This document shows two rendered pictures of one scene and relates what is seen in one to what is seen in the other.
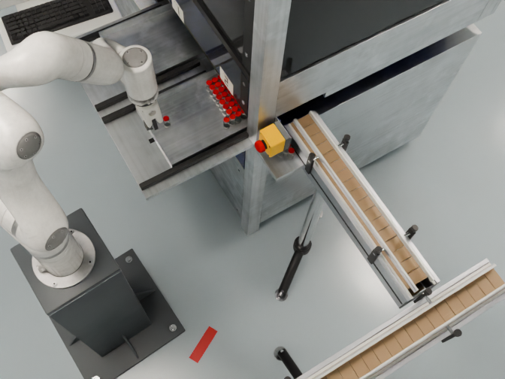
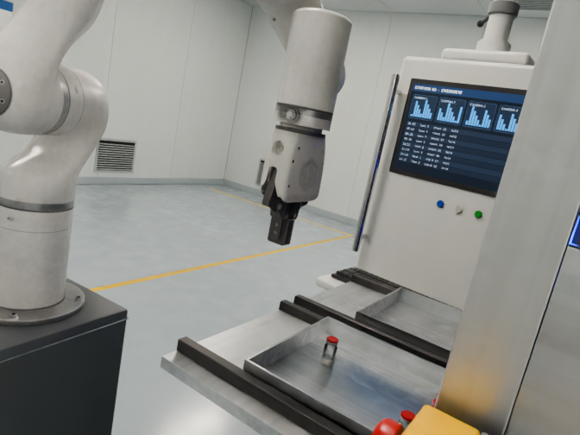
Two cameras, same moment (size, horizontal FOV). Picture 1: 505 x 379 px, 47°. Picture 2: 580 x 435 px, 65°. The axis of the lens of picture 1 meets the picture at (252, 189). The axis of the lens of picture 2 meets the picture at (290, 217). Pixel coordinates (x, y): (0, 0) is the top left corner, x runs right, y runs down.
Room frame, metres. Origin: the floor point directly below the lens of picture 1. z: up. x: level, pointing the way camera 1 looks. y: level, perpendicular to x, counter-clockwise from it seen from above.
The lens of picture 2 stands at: (0.62, -0.32, 1.26)
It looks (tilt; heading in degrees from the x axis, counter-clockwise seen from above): 12 degrees down; 68
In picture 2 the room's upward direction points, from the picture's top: 11 degrees clockwise
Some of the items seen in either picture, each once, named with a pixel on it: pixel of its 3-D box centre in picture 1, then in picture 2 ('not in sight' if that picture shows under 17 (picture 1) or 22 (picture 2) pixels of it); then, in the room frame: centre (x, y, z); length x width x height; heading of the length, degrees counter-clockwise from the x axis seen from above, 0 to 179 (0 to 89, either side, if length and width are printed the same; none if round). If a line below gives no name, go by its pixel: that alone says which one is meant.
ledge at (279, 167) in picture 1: (283, 156); not in sight; (0.92, -0.09, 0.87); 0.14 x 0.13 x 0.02; 126
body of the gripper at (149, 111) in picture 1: (145, 103); (294, 161); (0.86, 0.32, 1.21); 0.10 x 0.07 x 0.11; 36
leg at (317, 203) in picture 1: (312, 216); not in sight; (0.88, -0.25, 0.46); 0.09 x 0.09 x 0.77; 36
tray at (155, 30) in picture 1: (158, 42); (451, 334); (1.32, 0.39, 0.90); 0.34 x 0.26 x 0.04; 126
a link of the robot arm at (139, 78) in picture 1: (137, 71); (314, 62); (0.87, 0.32, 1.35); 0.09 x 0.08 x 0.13; 57
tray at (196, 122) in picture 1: (198, 115); (380, 389); (1.03, 0.21, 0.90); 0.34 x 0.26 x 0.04; 127
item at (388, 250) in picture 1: (357, 200); not in sight; (0.76, -0.33, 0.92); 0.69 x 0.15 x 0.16; 36
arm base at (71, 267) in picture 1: (55, 249); (31, 253); (0.50, 0.56, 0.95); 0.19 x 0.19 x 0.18
